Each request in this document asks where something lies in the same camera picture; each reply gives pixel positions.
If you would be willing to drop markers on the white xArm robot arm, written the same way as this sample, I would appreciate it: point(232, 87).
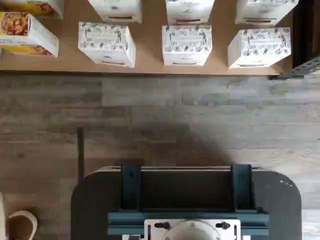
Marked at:
point(192, 232)

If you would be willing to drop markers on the wooden shelf board with cartons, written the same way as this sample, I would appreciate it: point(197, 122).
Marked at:
point(150, 68)

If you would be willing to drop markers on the white floral print box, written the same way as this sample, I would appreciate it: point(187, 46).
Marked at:
point(115, 10)
point(190, 10)
point(260, 47)
point(186, 42)
point(265, 10)
point(105, 40)

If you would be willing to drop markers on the yellow purely elizabeth box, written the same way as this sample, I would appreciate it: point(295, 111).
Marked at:
point(37, 6)
point(25, 32)

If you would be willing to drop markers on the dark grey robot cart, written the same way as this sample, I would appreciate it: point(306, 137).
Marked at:
point(95, 205)

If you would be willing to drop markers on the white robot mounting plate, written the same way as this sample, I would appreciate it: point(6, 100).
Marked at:
point(152, 232)

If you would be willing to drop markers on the grey perforated rack upright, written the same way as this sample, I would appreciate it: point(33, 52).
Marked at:
point(300, 70)

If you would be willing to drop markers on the brown shoe white sole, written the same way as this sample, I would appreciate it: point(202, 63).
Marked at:
point(22, 225)

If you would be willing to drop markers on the teal aluminium mounting frame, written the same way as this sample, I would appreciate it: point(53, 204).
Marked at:
point(125, 220)

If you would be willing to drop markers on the black metal rack frame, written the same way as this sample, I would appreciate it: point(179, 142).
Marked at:
point(306, 30)

